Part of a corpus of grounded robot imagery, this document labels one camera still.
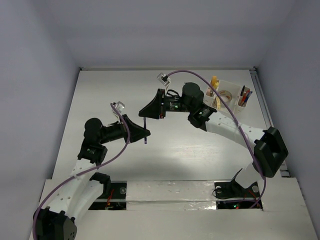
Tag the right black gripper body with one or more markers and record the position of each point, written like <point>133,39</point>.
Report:
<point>175,104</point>

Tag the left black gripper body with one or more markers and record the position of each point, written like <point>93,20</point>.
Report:
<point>114,132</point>

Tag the purple pen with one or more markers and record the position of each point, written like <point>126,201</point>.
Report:
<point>145,129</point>

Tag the beige masking tape roll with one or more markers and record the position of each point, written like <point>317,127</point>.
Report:
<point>217,103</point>

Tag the yellow highlighter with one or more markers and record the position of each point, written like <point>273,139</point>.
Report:
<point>214,79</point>

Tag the red pen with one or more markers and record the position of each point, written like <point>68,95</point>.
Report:
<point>242,103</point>

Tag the black scissors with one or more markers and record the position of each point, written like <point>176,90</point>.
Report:
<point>242,90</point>

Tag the blue pen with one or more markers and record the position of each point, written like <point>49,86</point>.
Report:
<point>246,96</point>

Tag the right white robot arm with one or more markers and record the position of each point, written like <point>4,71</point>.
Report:
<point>266,145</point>

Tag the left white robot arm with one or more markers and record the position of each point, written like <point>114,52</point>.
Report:
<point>59,214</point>

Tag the white desk organizer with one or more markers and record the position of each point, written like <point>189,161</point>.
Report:
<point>235,96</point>

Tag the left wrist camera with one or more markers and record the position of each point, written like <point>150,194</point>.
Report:
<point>117,108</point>

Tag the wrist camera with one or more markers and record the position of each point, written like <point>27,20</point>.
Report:
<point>117,108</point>
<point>165,80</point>

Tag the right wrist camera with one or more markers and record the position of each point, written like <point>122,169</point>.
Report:
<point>165,80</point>

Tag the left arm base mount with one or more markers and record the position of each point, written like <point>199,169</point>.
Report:
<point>114,200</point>

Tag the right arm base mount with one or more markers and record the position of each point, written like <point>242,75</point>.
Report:
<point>231,196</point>

